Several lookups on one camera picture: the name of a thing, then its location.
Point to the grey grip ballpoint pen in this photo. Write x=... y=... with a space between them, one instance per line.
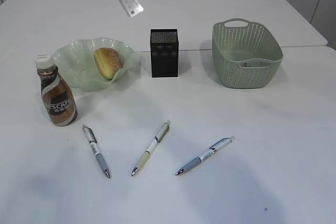
x=96 y=151

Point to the blue grip ballpoint pen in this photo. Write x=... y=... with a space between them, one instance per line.
x=208 y=153

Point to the green woven plastic basket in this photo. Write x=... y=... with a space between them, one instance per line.
x=236 y=41

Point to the cream grip ballpoint pen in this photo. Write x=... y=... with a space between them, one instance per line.
x=159 y=136

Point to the green wavy glass plate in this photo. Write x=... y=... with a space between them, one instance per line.
x=77 y=65

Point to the sugared bread roll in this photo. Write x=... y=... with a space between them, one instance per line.
x=107 y=61

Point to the colourful paper piece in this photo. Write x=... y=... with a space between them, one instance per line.
x=247 y=65

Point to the black mesh pen holder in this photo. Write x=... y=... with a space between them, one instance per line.
x=164 y=48

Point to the brown Nescafe coffee bottle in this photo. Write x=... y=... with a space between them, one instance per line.
x=56 y=95

